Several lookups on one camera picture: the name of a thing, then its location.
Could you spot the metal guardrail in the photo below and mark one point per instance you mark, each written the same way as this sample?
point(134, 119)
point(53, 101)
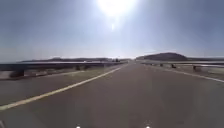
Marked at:
point(186, 63)
point(50, 65)

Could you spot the low distant ridge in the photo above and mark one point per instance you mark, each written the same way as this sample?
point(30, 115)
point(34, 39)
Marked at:
point(66, 60)

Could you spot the dark hill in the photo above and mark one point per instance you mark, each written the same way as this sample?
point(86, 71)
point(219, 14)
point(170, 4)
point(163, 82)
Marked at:
point(162, 56)

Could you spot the grey asphalt road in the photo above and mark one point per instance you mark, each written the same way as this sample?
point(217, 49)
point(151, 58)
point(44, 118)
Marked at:
point(133, 96)

